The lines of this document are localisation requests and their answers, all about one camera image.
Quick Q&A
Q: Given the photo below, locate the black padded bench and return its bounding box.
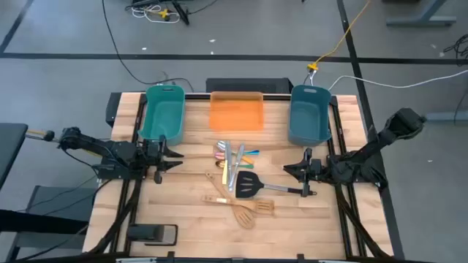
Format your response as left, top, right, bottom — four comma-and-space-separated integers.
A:
0, 123, 29, 191

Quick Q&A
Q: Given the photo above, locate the dark gray cart frame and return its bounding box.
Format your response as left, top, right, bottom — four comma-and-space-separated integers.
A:
0, 184, 99, 263

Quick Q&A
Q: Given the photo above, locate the black floor cable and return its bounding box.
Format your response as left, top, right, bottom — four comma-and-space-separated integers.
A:
101, 0, 195, 93

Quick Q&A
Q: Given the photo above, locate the black slotted nylon spatula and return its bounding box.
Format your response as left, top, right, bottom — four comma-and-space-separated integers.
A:
235, 170, 317, 199

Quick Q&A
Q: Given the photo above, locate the green plastic bin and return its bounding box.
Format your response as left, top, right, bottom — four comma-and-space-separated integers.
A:
137, 84, 186, 146

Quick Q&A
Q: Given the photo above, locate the black corner plate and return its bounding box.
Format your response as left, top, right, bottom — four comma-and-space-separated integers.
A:
105, 91, 122, 128

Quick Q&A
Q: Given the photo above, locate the yellow floor cable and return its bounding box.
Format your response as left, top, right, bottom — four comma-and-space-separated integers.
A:
306, 0, 373, 72

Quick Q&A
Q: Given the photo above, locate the white floor cable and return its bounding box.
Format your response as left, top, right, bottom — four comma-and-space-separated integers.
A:
328, 69, 468, 91

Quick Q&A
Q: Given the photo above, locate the plain wooden slotted spatula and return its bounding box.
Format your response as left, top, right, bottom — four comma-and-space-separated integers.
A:
204, 172, 256, 230

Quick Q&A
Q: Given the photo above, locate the black computer case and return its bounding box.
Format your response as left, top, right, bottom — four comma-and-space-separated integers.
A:
205, 77, 295, 94

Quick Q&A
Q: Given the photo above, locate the black box device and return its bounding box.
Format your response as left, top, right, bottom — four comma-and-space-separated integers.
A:
127, 223, 179, 247

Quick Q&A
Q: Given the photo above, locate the dark teal plastic bin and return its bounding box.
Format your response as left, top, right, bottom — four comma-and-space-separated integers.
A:
287, 84, 333, 147

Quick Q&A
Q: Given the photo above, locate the yellow-handled knife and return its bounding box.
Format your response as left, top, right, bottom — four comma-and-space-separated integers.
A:
221, 144, 229, 186

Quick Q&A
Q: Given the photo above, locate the labelled wooden slotted spatula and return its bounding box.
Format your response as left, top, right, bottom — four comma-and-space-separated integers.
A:
200, 194, 275, 216

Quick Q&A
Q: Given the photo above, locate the orange translucent plastic bin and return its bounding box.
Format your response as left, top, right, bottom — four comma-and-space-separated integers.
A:
208, 91, 265, 132

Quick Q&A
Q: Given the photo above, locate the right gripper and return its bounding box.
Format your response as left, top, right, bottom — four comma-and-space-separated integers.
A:
283, 147, 325, 198

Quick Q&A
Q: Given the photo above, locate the black cable tangle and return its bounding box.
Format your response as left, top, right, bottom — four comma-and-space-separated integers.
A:
442, 33, 468, 59

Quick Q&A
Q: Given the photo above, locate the yellow and black cable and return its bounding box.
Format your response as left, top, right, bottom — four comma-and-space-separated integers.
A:
24, 128, 61, 143

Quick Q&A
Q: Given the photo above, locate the gray desk foot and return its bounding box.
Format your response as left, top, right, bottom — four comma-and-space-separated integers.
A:
385, 0, 458, 27
422, 111, 468, 122

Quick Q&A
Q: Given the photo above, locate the black aluminium table frame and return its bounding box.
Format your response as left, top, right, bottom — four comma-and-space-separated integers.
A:
87, 91, 394, 263

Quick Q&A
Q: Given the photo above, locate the white cable bundle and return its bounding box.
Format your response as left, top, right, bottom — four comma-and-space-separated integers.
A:
130, 4, 182, 25

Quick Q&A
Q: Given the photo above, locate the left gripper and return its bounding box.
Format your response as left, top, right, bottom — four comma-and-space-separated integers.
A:
140, 134, 185, 185

